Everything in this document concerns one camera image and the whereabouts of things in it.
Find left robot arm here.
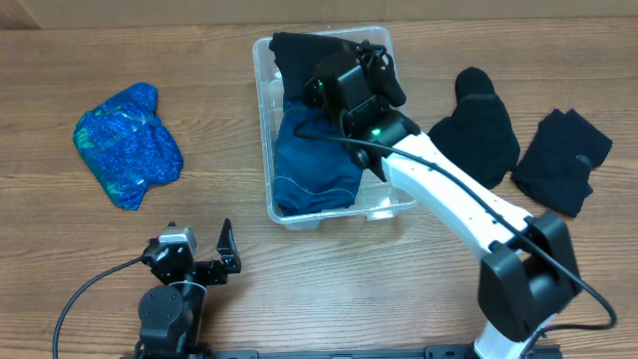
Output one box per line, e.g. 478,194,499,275
136,219,241,359

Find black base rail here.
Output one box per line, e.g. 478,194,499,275
119,343,564,359

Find blue denim jeans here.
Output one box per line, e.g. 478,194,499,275
273,101,362,216

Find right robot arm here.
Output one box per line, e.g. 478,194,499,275
303,41,582,358

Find clear plastic storage bin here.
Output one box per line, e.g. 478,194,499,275
252,37,417,230

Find shiny blue sequin garment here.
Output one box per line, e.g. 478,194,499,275
73,83,183,210

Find black sock garment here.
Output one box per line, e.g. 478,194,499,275
428,67,520,189

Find small folded black garment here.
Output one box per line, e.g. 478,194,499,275
511,109,613,217

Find black taped garment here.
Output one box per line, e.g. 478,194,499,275
267,31,408,109

